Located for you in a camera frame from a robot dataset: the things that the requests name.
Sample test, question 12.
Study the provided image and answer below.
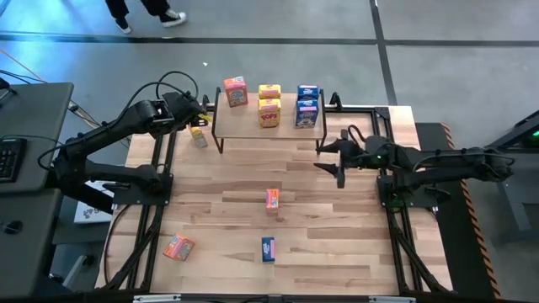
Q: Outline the white printed box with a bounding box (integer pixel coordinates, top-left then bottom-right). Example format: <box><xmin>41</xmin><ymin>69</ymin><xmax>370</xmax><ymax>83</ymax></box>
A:
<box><xmin>73</xmin><ymin>178</ymin><xmax>117</xmax><ymax>224</ymax></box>

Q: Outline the black aluminium rig frame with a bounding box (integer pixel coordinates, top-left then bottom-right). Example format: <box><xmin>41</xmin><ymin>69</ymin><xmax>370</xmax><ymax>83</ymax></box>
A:
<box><xmin>99</xmin><ymin>91</ymin><xmax>454</xmax><ymax>298</ymax></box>

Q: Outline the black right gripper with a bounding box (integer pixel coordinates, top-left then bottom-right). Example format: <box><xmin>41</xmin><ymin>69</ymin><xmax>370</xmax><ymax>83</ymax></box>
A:
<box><xmin>312</xmin><ymin>129</ymin><xmax>375</xmax><ymax>190</ymax></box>

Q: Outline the grey desk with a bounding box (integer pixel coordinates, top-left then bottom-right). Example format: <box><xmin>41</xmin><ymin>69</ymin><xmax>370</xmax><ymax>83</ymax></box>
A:
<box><xmin>0</xmin><ymin>82</ymin><xmax>75</xmax><ymax>194</ymax></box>
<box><xmin>0</xmin><ymin>188</ymin><xmax>64</xmax><ymax>298</ymax></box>

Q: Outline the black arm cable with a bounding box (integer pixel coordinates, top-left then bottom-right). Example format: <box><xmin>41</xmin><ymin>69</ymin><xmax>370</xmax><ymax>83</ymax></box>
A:
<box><xmin>37</xmin><ymin>70</ymin><xmax>200</xmax><ymax>169</ymax></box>
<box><xmin>347</xmin><ymin>124</ymin><xmax>380</xmax><ymax>146</ymax></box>

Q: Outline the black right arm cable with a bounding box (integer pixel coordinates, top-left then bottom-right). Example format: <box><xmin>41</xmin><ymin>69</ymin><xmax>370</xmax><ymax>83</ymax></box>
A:
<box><xmin>347</xmin><ymin>124</ymin><xmax>380</xmax><ymax>146</ymax></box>

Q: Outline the black equipment stand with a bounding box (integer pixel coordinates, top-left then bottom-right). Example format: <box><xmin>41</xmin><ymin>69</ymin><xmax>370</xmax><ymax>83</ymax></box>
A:
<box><xmin>465</xmin><ymin>109</ymin><xmax>539</xmax><ymax>245</ymax></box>

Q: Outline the black hazard-striped floor mat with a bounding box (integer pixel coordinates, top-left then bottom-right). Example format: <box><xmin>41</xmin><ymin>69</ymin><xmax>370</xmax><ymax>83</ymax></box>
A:
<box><xmin>414</xmin><ymin>121</ymin><xmax>502</xmax><ymax>300</ymax></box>

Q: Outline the yellow cable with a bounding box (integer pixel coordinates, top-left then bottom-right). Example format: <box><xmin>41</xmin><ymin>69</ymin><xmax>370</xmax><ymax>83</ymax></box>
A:
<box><xmin>0</xmin><ymin>46</ymin><xmax>130</xmax><ymax>140</ymax></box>

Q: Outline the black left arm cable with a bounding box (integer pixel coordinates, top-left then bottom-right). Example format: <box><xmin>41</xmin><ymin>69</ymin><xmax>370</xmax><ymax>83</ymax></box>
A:
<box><xmin>37</xmin><ymin>70</ymin><xmax>200</xmax><ymax>169</ymax></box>

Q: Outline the black computer mouse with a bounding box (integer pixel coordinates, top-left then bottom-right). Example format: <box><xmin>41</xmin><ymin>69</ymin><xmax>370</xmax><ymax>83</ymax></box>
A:
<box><xmin>2</xmin><ymin>219</ymin><xmax>24</xmax><ymax>236</ymax></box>

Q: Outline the blue Frosted Flakes cereal box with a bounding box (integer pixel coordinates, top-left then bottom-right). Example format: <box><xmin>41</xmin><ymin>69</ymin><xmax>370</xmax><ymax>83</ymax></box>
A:
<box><xmin>294</xmin><ymin>98</ymin><xmax>320</xmax><ymax>130</ymax></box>
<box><xmin>261</xmin><ymin>237</ymin><xmax>276</xmax><ymax>263</ymax></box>
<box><xmin>296</xmin><ymin>84</ymin><xmax>320</xmax><ymax>101</ymax></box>

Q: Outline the silver bracket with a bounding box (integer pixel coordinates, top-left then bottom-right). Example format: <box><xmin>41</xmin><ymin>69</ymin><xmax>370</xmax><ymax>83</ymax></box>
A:
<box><xmin>368</xmin><ymin>295</ymin><xmax>417</xmax><ymax>303</ymax></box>
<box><xmin>132</xmin><ymin>294</ymin><xmax>182</xmax><ymax>303</ymax></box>

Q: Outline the person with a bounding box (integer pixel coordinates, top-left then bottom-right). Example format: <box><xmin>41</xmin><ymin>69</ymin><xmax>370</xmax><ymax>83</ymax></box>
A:
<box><xmin>104</xmin><ymin>0</ymin><xmax>188</xmax><ymax>35</ymax></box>

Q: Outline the orange Mini-Wheats cereal box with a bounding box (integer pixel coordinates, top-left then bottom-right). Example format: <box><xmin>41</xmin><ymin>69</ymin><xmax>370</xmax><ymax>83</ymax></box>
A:
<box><xmin>222</xmin><ymin>75</ymin><xmax>249</xmax><ymax>109</ymax></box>
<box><xmin>264</xmin><ymin>188</ymin><xmax>280</xmax><ymax>216</ymax></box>
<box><xmin>163</xmin><ymin>233</ymin><xmax>195</xmax><ymax>263</ymax></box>

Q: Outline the wooden shelf black metal frame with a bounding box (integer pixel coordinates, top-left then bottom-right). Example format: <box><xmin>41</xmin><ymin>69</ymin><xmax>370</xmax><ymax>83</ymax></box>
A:
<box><xmin>211</xmin><ymin>87</ymin><xmax>328</xmax><ymax>156</ymax></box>

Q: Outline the black keyboard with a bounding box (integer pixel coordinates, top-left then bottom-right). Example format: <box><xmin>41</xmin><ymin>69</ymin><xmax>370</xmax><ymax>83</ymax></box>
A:
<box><xmin>0</xmin><ymin>137</ymin><xmax>27</xmax><ymax>184</ymax></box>

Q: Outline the yellow Pops cereal box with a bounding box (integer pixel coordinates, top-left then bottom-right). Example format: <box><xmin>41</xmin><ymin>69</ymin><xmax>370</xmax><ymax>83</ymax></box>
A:
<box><xmin>257</xmin><ymin>82</ymin><xmax>282</xmax><ymax>100</ymax></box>
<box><xmin>189</xmin><ymin>125</ymin><xmax>209</xmax><ymax>149</ymax></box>
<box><xmin>257</xmin><ymin>98</ymin><xmax>282</xmax><ymax>129</ymax></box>

